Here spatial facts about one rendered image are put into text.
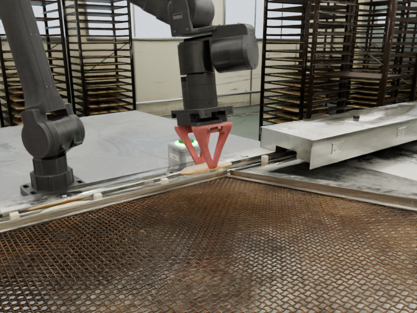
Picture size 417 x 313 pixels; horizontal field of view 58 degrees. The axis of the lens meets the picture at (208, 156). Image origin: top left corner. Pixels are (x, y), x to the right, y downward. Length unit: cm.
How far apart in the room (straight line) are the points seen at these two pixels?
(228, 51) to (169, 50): 523
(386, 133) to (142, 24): 473
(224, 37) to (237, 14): 595
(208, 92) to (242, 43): 9
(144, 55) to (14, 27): 480
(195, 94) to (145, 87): 505
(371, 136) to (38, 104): 83
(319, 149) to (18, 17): 70
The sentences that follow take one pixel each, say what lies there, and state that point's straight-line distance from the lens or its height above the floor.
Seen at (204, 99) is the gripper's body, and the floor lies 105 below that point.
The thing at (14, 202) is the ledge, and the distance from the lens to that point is 77.
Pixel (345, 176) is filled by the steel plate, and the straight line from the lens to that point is 99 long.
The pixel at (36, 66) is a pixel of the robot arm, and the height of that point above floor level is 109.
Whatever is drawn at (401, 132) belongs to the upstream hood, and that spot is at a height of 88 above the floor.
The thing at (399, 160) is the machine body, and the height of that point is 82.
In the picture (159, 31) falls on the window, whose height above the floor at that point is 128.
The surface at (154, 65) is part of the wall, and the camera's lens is 569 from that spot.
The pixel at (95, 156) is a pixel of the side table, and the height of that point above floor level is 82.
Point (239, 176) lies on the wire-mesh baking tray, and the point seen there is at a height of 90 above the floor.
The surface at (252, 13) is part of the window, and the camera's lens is 675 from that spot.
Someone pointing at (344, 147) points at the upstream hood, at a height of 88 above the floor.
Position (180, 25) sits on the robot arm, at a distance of 60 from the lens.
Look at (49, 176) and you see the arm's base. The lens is 86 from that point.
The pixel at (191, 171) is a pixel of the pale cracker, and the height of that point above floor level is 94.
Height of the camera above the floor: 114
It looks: 17 degrees down
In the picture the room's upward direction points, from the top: straight up
